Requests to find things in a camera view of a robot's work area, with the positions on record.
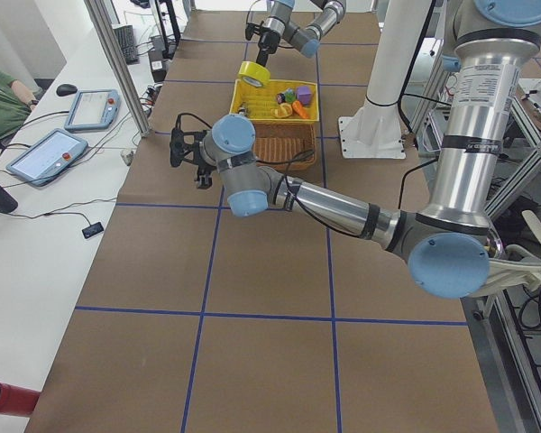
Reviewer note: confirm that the yellow clear tape roll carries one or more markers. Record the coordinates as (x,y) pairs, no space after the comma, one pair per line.
(254,74)

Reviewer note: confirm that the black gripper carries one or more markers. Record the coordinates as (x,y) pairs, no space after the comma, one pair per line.
(266,42)
(203,166)

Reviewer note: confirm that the teach pendant far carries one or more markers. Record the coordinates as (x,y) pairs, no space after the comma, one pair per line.
(92,110)

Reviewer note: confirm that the toy croissant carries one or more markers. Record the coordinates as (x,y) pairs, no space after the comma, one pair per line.
(283,110)

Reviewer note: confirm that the aluminium frame post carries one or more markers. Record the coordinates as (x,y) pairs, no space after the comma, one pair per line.
(104,30)

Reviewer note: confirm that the small black usb device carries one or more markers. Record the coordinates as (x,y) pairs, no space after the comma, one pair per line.
(92,230)

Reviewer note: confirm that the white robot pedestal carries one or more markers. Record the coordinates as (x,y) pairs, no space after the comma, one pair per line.
(374,131)

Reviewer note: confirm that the teach pendant near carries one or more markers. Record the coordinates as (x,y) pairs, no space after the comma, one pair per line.
(48,158)

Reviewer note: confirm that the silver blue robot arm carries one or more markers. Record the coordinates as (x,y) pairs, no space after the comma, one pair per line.
(442,244)
(279,26)

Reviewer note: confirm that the brown wicker basket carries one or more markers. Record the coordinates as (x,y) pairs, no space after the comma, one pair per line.
(278,143)

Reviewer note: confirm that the orange toy carrot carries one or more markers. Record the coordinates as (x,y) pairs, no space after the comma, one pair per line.
(299,109)

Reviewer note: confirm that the black keyboard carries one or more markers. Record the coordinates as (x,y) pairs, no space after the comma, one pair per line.
(124,35)

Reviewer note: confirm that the purple foam cube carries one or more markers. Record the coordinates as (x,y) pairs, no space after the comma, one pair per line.
(304,95)

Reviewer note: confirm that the teach pendant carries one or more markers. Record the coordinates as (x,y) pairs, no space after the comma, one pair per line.
(48,158)
(92,110)

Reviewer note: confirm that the red cylinder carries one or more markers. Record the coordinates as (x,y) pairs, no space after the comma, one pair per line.
(17,401)

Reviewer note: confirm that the person in green shirt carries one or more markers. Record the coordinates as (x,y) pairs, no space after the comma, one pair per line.
(16,103)

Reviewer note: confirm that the black computer mouse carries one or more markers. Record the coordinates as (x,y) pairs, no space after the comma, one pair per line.
(64,90)

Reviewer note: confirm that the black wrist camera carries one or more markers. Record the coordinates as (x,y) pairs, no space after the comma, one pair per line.
(253,29)
(183,144)

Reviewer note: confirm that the yellow woven basket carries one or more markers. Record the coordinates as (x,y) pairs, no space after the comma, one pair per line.
(260,102)

